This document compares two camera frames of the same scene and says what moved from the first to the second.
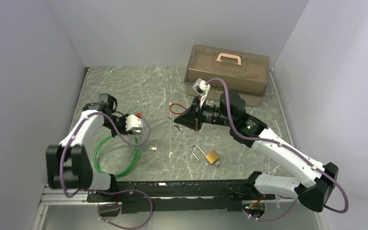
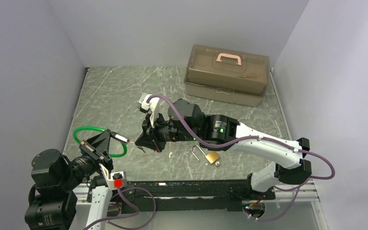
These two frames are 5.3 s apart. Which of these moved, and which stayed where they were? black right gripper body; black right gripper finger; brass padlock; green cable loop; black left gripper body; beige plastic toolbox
Moved: green cable loop; black right gripper finger; black left gripper body; black right gripper body
Stayed: brass padlock; beige plastic toolbox
